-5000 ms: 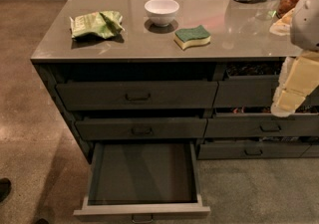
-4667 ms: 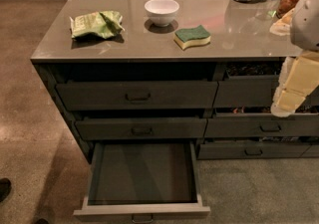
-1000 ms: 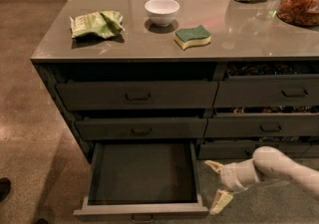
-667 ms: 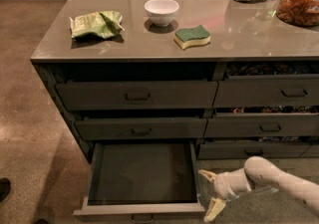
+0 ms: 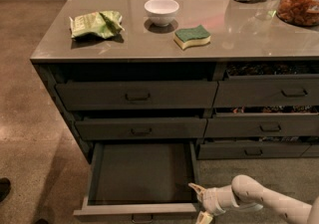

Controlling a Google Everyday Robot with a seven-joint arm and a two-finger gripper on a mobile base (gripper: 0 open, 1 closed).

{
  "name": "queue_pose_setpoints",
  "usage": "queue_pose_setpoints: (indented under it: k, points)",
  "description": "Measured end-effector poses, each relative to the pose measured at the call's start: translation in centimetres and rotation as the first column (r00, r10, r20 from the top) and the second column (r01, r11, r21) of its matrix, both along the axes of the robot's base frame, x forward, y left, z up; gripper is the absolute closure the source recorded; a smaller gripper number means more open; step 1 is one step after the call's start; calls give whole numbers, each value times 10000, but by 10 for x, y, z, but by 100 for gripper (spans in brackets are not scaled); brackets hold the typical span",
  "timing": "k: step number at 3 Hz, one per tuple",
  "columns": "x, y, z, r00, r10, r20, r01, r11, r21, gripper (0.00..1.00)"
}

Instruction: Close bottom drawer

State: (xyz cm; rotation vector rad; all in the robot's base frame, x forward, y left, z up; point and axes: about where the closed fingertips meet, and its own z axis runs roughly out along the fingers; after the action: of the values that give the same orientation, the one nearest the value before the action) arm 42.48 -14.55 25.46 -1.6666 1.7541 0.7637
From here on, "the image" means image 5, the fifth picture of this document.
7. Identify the white ceramic bowl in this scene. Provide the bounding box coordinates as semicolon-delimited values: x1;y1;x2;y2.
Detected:
145;0;179;27

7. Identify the grey drawer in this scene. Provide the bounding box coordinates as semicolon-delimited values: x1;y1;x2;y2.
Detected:
197;139;318;160
56;81;217;111
204;109;319;137
213;62;319;108
75;116;206;140
74;141;199;224

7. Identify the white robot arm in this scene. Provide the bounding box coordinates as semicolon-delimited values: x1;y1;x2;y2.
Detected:
188;175;319;224

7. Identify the green yellow sponge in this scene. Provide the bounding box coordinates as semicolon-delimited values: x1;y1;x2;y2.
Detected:
173;25;211;50

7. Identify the grey kitchen island cabinet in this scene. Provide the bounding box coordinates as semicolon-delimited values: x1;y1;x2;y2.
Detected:
31;0;319;156

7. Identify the green chip bag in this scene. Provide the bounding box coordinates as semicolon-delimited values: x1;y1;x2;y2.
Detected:
70;11;124;39

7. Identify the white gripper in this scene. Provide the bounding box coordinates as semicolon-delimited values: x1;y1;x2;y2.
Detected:
188;183;238;224

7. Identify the black shoe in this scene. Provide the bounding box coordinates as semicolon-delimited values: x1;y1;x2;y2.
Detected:
0;177;11;202

